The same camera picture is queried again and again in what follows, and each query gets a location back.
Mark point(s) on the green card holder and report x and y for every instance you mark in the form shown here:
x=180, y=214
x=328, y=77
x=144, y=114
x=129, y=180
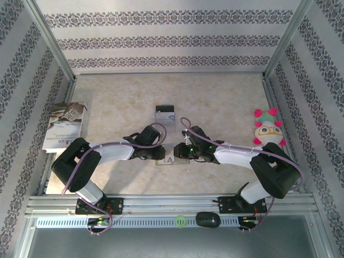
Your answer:
x=182, y=162

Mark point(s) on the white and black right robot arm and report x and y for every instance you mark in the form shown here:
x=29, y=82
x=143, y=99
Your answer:
x=233, y=157

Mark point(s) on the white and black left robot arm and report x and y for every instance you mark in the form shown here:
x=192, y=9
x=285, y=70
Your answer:
x=115, y=153

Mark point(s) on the silver VIP card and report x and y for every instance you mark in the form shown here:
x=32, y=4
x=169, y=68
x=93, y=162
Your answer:
x=164, y=117

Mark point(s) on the black card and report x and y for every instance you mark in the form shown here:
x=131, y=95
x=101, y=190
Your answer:
x=165, y=108

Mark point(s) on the small black white box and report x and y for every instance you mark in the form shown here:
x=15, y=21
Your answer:
x=165, y=128

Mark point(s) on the black computer mouse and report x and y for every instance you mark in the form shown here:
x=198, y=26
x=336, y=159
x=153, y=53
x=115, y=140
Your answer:
x=208, y=219

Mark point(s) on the plush toy with glasses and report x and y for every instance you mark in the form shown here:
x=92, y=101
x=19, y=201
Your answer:
x=268, y=129

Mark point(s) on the aluminium back bar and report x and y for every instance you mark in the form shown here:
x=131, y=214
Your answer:
x=169, y=73

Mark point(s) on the small circuit board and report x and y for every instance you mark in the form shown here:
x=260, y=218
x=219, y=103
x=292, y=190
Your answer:
x=248, y=221
x=98, y=222

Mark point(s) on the paperback book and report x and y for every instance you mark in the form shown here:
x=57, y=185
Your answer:
x=64, y=126

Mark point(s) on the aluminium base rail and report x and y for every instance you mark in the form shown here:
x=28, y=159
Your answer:
x=172, y=204

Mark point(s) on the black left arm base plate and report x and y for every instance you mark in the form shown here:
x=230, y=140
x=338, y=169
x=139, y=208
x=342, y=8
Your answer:
x=118, y=205

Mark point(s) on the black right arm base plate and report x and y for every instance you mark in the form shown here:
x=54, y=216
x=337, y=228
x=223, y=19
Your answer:
x=225, y=205

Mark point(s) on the aluminium side rail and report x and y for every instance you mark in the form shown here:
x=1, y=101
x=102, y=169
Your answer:
x=70, y=88
x=269, y=92

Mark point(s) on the aluminium frame post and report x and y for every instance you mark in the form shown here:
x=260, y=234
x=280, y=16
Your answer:
x=288, y=40
x=51, y=40

